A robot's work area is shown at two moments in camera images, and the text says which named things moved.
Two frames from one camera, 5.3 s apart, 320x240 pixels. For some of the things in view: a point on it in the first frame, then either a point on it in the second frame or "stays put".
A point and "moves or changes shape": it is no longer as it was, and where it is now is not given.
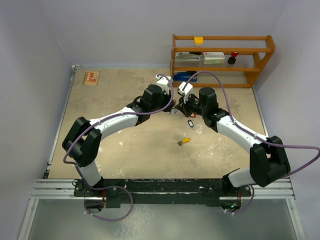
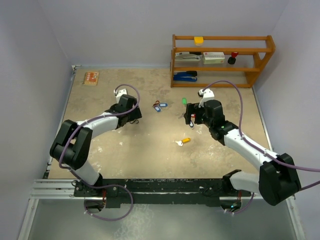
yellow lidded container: [198, 41] stays put
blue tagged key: [175, 110] moves or changes shape
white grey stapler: [187, 57] stays put
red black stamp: [232, 60] stays put
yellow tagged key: [184, 141] stays put
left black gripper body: [164, 100] -> [133, 114]
